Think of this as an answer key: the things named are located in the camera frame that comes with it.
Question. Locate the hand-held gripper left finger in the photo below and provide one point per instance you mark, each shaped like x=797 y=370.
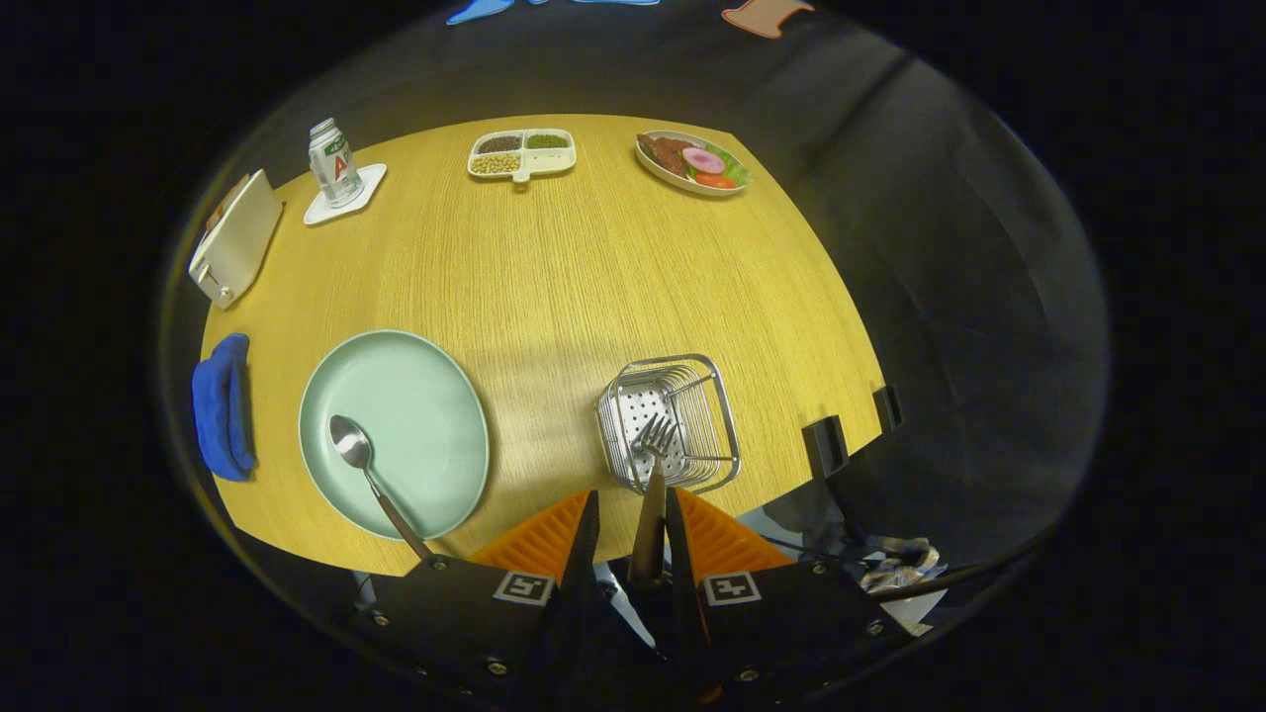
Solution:
x=579 y=583

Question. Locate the white square coaster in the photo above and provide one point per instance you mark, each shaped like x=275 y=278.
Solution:
x=368 y=183

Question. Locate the pale green plate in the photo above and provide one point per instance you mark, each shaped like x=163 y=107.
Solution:
x=415 y=415

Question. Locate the white toaster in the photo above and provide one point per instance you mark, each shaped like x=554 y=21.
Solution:
x=237 y=242

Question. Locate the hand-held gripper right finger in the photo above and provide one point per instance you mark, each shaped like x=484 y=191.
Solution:
x=682 y=574

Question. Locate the white plate of food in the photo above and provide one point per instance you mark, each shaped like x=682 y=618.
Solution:
x=687 y=163

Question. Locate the white milk bottle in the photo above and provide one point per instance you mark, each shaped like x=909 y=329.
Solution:
x=334 y=173

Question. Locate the white divided dish with beans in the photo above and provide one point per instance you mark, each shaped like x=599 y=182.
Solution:
x=519 y=153

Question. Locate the blue cloth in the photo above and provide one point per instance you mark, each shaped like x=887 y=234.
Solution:
x=220 y=410

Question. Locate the brown toast slice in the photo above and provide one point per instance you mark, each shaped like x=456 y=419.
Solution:
x=226 y=203

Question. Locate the black table clamp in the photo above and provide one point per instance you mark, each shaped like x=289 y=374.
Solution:
x=824 y=447
x=887 y=407

